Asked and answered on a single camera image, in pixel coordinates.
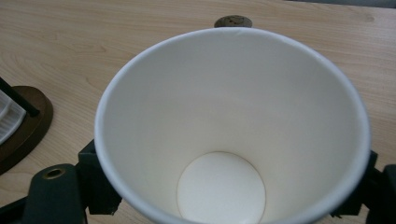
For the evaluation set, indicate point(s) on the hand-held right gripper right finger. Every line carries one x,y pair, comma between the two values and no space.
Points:
358,193

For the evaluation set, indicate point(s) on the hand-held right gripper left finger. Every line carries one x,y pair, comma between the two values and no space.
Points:
96,183

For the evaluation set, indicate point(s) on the dark round cup holder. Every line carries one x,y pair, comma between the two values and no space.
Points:
34,130

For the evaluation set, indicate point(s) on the blue white paper cup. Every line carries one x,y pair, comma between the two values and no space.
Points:
233,109

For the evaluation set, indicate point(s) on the round dark table grommet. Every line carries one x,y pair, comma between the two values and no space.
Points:
233,21

